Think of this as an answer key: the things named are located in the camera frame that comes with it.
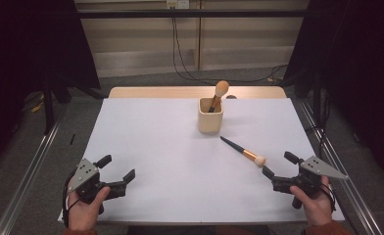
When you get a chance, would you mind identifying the right hand-held gripper cable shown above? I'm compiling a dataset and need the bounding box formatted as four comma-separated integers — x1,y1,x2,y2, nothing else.
320,183,337,213

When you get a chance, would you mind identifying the black wall cable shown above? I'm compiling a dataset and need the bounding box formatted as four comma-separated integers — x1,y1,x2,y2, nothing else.
171,18,289,84

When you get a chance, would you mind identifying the person's left hand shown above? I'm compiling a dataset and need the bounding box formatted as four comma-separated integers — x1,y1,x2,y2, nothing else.
67,186,112,232

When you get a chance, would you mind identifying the person's right hand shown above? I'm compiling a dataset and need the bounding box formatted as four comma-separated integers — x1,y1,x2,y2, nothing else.
290,175,335,227

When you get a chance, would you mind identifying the left hand-held gripper cable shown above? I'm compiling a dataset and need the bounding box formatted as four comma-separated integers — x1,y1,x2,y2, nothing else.
62,169,80,228

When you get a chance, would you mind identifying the hand-held gripper cable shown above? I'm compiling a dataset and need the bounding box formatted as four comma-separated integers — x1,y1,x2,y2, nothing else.
320,183,337,213
62,169,80,228

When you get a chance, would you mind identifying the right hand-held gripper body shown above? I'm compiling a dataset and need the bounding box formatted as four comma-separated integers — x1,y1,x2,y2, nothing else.
271,156,350,210

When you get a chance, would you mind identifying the small makeup brush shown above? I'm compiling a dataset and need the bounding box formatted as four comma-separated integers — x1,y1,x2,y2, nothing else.
219,135,266,168

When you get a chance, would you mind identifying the black horizontal bar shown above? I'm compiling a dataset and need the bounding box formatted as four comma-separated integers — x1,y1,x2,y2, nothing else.
76,9,307,19

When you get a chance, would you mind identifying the white wall socket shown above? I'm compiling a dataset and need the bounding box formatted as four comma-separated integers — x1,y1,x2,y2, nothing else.
166,0,190,10

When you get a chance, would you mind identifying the white paper sheet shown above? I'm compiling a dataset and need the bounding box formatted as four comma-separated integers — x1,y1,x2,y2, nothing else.
57,97,346,225

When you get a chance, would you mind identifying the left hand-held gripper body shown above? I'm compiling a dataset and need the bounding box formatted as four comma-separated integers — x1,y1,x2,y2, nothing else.
68,158,128,204

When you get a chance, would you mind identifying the aluminium floor rail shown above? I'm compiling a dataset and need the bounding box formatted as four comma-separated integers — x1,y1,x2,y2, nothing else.
0,104,67,235
299,99,384,235

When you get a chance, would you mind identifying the thin vertical pole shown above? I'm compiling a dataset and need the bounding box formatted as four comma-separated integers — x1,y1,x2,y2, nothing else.
196,0,204,71

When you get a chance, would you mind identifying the black metal stand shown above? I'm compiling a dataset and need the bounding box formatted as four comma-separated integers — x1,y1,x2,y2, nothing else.
42,74,105,135
312,71,328,158

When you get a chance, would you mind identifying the large makeup brush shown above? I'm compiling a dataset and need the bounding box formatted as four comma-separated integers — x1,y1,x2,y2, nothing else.
208,80,230,114

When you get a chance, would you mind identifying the beige square cup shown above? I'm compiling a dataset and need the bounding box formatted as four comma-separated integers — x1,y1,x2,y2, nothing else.
197,97,224,134

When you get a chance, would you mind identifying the black curtain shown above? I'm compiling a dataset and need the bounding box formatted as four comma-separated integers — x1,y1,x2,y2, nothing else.
282,0,384,187
0,0,101,172

